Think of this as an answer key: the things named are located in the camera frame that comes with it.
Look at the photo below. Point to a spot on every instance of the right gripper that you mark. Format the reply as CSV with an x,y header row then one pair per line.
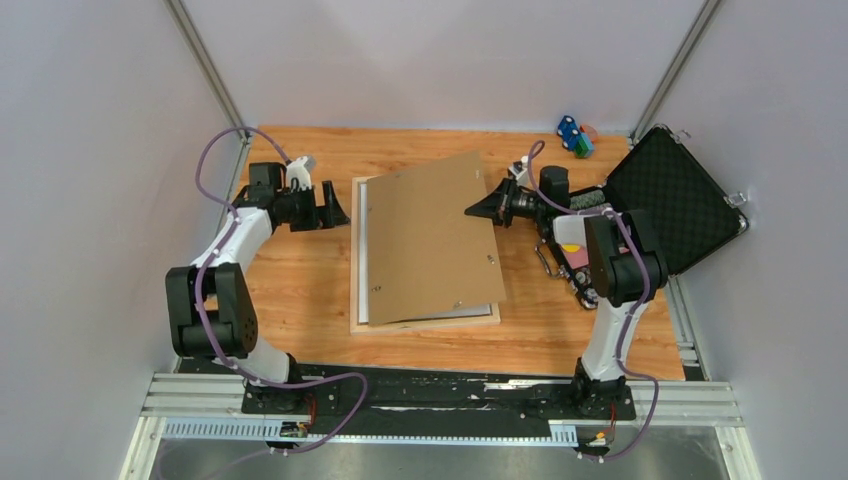
x,y
497,205

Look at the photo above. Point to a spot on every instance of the wooden backing board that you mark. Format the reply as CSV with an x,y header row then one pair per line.
x,y
424,258

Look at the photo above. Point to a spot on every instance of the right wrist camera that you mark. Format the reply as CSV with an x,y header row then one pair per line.
x,y
518,171

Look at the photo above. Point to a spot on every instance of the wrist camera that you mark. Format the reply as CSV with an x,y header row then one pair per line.
x,y
299,173
518,171

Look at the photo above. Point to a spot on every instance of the colourful toy blocks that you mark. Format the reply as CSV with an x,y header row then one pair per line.
x,y
577,138

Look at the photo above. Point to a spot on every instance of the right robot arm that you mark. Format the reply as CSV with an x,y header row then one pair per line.
x,y
625,268

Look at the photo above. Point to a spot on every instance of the large printed photo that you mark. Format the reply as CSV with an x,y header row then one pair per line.
x,y
363,252

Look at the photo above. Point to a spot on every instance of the poker chip tray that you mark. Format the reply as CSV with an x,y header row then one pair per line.
x,y
565,261

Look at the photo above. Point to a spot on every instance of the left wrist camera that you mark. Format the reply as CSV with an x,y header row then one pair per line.
x,y
299,173

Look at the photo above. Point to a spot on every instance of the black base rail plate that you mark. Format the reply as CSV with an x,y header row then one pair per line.
x,y
412,402

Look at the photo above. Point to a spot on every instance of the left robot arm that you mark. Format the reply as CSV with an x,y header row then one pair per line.
x,y
211,313

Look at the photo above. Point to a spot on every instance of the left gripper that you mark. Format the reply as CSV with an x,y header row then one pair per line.
x,y
327,216

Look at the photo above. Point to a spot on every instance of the black foam-lined case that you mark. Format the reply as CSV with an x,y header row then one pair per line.
x,y
691,213

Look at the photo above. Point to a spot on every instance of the light wooden picture frame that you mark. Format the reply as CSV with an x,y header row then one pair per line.
x,y
358,265

